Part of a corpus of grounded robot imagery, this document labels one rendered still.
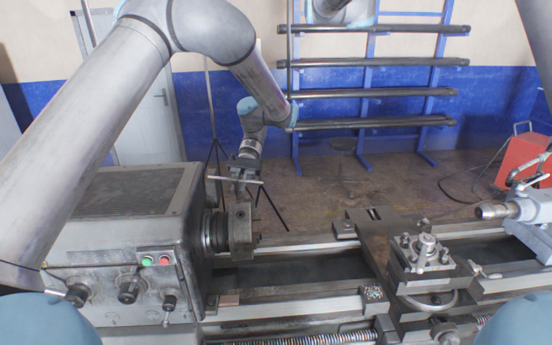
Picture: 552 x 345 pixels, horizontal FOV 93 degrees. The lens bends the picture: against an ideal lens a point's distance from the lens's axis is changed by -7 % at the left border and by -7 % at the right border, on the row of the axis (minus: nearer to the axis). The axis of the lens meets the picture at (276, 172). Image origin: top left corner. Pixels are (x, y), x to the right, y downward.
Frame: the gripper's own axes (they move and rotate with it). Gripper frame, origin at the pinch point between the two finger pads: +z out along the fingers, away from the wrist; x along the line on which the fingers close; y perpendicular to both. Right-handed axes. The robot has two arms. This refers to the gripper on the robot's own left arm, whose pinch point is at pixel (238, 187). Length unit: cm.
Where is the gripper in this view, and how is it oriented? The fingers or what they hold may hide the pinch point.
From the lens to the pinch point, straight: 104.2
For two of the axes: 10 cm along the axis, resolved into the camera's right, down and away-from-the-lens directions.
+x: 9.8, 1.3, -1.1
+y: 0.0, -6.4, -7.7
